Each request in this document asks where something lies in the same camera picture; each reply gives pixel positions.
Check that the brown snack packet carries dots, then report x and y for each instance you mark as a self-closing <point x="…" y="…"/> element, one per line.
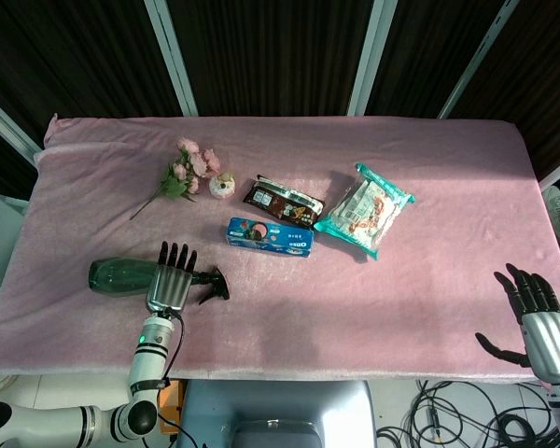
<point x="282" y="203"/>

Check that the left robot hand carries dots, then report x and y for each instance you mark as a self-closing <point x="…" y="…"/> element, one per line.
<point x="168" y="285"/>

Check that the pink plush tablecloth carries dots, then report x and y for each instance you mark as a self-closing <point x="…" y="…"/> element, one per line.
<point x="280" y="252"/>

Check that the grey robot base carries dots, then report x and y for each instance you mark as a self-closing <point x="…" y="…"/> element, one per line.
<point x="275" y="415"/>

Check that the blue Oreo cookie box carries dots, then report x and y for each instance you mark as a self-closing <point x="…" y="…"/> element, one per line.
<point x="270" y="237"/>

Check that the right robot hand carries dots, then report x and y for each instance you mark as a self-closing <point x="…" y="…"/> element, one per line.
<point x="543" y="326"/>

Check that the green spray bottle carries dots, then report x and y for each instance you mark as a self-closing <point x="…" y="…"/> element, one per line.
<point x="121" y="275"/>

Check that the orange box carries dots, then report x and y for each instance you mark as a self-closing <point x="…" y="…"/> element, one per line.
<point x="172" y="401"/>

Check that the teal clear biscuit bag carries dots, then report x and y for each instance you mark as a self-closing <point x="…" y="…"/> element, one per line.
<point x="366" y="210"/>

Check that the pink artificial flower bouquet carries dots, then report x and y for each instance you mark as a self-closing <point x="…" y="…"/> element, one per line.
<point x="186" y="172"/>

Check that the small pink cupcake toy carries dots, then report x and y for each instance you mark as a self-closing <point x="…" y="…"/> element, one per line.
<point x="222" y="185"/>

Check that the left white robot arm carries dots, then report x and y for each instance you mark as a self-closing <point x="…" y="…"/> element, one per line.
<point x="98" y="396"/>

